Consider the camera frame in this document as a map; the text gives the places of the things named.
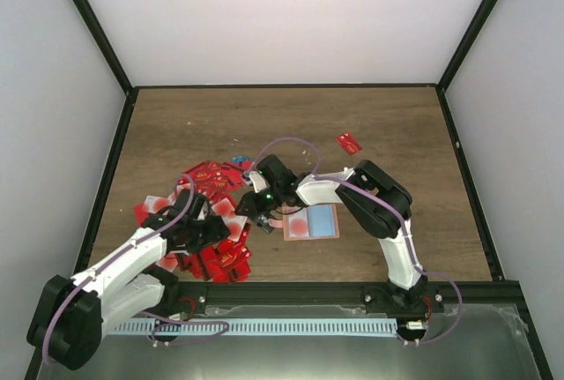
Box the light blue slotted cable duct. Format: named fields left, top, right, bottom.
left=110, top=318, right=397, bottom=338

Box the blue card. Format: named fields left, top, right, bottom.
left=232, top=156, right=250, bottom=165

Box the black enclosure frame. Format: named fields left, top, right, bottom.
left=72, top=0, right=553, bottom=379

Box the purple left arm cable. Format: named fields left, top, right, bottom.
left=41, top=173, right=230, bottom=363

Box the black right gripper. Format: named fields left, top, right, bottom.
left=236, top=185, right=284, bottom=218

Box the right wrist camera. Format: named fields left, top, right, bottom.
left=243, top=170, right=270, bottom=196

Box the lone red VIP card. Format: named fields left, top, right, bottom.
left=336, top=131, right=362, bottom=155

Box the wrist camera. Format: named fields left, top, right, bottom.
left=189, top=195, right=210, bottom=221
left=243, top=170, right=270, bottom=196

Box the pile of red cards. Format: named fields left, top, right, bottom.
left=158, top=160, right=252, bottom=283

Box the black card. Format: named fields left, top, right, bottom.
left=256, top=214, right=273, bottom=234

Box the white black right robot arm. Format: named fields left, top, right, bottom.
left=235, top=154, right=427, bottom=312

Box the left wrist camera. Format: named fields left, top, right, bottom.
left=189, top=195, right=210, bottom=221

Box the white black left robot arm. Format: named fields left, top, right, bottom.
left=26, top=190, right=230, bottom=370

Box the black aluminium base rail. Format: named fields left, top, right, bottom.
left=156, top=280, right=524, bottom=317

